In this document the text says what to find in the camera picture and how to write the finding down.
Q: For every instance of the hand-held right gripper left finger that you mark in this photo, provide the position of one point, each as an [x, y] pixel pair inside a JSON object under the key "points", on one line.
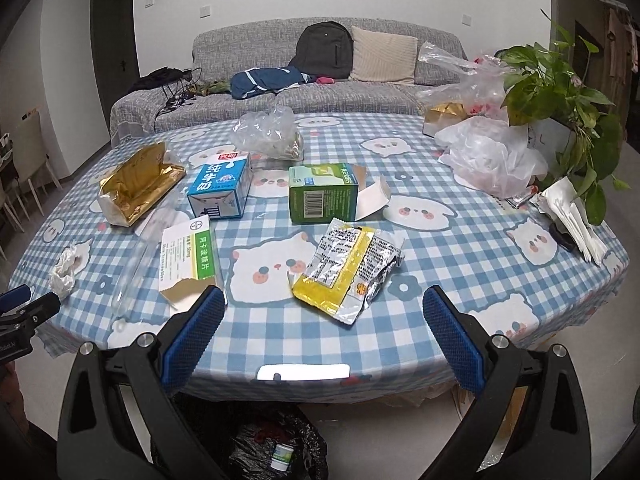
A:
{"points": [[195, 340]]}

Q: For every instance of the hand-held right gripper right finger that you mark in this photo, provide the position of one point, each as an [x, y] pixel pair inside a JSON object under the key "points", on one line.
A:
{"points": [[452, 340]]}

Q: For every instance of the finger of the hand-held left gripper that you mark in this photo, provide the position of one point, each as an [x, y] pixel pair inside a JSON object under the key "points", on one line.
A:
{"points": [[14, 296], [35, 309]]}

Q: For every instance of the white green medicine box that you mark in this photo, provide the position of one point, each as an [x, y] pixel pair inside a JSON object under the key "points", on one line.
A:
{"points": [[187, 255]]}

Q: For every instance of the black trash bag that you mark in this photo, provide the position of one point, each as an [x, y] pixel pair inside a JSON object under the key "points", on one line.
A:
{"points": [[250, 445]]}

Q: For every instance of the yellow silver snack wrapper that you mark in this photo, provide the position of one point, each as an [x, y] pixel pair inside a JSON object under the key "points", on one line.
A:
{"points": [[345, 270]]}

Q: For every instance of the blue milk carton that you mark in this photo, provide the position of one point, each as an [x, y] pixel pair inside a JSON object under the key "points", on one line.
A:
{"points": [[220, 187]]}

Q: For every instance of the gold tissue pack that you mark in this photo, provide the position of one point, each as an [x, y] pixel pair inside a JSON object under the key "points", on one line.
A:
{"points": [[137, 185]]}

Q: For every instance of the green cardboard box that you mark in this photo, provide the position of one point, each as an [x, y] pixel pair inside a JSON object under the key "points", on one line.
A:
{"points": [[320, 195]]}

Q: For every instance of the crumpled white tissue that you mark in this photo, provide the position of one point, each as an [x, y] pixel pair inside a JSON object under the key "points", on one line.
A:
{"points": [[67, 267]]}

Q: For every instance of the clear plastic film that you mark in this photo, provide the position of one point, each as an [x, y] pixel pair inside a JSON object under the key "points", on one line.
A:
{"points": [[137, 260]]}

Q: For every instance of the white bottle green label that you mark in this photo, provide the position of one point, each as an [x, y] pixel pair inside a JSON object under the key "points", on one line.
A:
{"points": [[282, 457]]}

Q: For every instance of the beige dining chair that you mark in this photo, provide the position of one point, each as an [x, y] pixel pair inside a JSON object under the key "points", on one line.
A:
{"points": [[30, 150]]}

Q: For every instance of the small red silver tube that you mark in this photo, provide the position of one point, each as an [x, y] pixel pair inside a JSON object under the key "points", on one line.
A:
{"points": [[520, 197]]}

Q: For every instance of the white paper napkins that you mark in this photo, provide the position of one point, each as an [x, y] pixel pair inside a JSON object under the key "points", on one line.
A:
{"points": [[575, 220]]}

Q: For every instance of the white plastic bag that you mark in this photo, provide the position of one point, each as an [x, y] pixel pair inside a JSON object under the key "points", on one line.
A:
{"points": [[490, 155]]}

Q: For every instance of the clear bag of seeds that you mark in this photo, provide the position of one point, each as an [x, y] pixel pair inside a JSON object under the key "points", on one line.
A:
{"points": [[267, 132]]}

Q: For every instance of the small gold tissue box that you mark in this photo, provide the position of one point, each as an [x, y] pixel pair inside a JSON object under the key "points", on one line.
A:
{"points": [[442, 117]]}

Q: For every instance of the green cloth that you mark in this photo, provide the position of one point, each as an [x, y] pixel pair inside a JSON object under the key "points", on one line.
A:
{"points": [[212, 88]]}

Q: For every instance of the black clothing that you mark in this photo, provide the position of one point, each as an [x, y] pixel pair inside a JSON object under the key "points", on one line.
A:
{"points": [[155, 79]]}

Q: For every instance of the clear plastic bag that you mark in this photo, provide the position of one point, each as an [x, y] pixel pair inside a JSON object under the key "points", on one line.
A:
{"points": [[465, 75]]}

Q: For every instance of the blue jacket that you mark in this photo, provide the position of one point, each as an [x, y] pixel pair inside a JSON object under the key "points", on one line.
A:
{"points": [[265, 82]]}

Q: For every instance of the dark door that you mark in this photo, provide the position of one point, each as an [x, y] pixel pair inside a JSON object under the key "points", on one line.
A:
{"points": [[112, 45]]}

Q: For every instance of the green potted plant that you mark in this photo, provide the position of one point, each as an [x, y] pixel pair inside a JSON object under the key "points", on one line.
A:
{"points": [[555, 85]]}

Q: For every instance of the pink cloth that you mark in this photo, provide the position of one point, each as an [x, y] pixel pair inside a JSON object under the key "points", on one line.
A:
{"points": [[325, 80]]}

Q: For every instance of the beige pillow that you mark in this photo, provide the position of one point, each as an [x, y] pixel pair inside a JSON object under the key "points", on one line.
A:
{"points": [[382, 55]]}

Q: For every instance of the grey sofa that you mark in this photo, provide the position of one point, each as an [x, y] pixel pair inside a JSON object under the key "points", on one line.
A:
{"points": [[225, 47]]}

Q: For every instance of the dark grey backpack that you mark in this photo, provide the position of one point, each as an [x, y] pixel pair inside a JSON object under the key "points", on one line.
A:
{"points": [[322, 50]]}

